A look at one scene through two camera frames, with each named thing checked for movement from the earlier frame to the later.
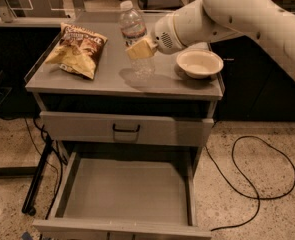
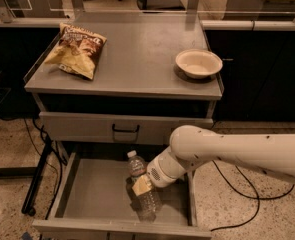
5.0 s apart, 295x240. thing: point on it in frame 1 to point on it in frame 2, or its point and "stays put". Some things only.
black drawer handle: (125, 130) stays put
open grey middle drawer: (142, 194) stays put
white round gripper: (164, 34) to (155, 173)
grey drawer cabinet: (134, 116) stays put
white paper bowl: (199, 63) stays put
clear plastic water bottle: (133, 29) to (149, 203)
